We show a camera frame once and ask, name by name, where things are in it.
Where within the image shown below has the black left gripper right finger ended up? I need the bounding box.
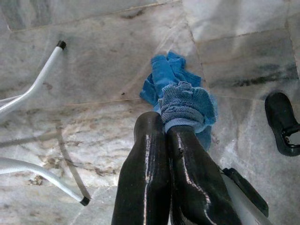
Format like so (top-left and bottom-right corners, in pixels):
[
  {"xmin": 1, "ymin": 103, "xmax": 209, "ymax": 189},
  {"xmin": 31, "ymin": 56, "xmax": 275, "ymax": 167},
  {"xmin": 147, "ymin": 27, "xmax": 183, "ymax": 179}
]
[{"xmin": 166, "ymin": 126, "xmax": 242, "ymax": 225}]

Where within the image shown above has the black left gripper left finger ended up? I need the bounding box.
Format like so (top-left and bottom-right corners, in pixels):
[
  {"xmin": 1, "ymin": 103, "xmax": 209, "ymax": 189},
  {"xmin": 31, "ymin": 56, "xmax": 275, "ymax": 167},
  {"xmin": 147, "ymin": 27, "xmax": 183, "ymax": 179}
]
[{"xmin": 111, "ymin": 111, "xmax": 171, "ymax": 225}]

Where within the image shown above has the blue cloth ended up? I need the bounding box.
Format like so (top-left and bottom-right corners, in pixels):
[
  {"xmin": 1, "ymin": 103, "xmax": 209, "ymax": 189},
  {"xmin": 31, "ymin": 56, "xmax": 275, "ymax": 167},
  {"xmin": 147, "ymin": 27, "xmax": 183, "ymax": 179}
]
[{"xmin": 139, "ymin": 51, "xmax": 218, "ymax": 150}]

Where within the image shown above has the robot right leg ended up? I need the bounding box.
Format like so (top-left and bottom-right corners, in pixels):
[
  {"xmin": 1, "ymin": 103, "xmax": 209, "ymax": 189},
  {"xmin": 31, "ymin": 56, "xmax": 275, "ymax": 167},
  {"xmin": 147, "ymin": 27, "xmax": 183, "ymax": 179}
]
[{"xmin": 264, "ymin": 92, "xmax": 300, "ymax": 157}]

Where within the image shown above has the grey folding table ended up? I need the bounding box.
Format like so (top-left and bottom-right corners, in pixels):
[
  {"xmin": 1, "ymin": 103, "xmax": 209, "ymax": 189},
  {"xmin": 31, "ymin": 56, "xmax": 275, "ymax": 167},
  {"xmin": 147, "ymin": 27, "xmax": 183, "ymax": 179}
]
[{"xmin": 0, "ymin": 40, "xmax": 91, "ymax": 207}]

